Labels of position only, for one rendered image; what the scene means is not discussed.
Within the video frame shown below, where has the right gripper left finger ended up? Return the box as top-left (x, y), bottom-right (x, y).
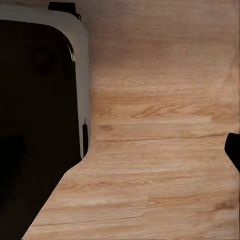
top-left (0, 133), bottom-right (25, 192)

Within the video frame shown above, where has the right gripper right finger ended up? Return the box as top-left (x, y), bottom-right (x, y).
top-left (224, 133), bottom-right (240, 172)

